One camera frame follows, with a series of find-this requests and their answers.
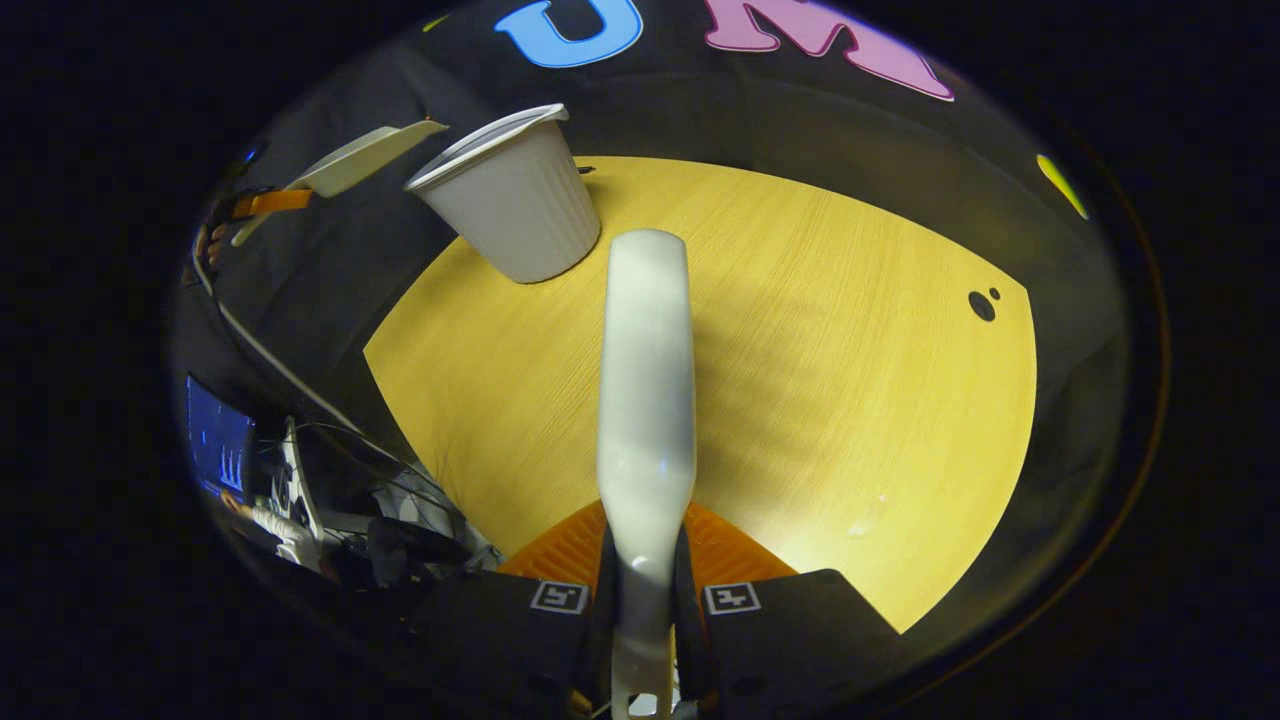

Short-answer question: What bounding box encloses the grey dustpan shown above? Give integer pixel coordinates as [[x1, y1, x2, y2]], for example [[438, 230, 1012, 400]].
[[230, 120, 450, 248]]

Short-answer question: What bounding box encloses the grey garbage bin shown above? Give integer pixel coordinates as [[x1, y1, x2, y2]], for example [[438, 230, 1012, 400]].
[[404, 103, 602, 285]]

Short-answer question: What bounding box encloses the small grey broom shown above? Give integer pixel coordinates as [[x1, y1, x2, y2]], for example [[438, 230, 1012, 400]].
[[597, 229, 697, 720]]

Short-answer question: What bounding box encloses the blue computer screen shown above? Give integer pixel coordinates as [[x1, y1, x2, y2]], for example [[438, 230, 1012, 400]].
[[186, 376, 255, 499]]

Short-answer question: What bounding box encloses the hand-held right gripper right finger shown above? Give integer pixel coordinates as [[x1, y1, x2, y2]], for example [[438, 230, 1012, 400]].
[[674, 500, 901, 719]]

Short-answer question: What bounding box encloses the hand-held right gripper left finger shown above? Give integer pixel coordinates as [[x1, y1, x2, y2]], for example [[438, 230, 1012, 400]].
[[403, 500, 614, 720]]

